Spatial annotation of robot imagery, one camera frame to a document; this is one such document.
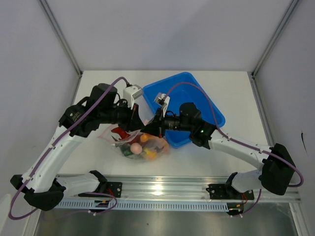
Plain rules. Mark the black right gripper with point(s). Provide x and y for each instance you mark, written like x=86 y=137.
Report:
x=157 y=127

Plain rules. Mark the clear pink-dotted zip bag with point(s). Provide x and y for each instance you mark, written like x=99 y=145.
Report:
x=158 y=145

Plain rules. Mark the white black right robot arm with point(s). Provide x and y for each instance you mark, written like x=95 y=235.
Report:
x=274 y=167

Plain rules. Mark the yellow mango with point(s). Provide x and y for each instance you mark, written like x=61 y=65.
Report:
x=149 y=155

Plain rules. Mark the white slotted cable duct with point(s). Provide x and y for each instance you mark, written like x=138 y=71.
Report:
x=143 y=205

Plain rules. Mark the green cucumber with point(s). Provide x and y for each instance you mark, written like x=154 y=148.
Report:
x=125 y=149

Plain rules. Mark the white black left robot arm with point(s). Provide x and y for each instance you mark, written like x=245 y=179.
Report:
x=40 y=185

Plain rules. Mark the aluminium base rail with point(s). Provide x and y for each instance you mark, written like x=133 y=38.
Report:
x=151 y=188

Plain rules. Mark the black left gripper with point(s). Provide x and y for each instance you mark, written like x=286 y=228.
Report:
x=134 y=122

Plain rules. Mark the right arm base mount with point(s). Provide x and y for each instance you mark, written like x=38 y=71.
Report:
x=223 y=192

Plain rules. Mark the beige egg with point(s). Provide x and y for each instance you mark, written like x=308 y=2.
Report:
x=136 y=148

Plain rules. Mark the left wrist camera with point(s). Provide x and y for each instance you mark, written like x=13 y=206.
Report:
x=131 y=93

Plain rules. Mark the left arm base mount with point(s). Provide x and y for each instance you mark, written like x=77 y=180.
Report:
x=110 y=188

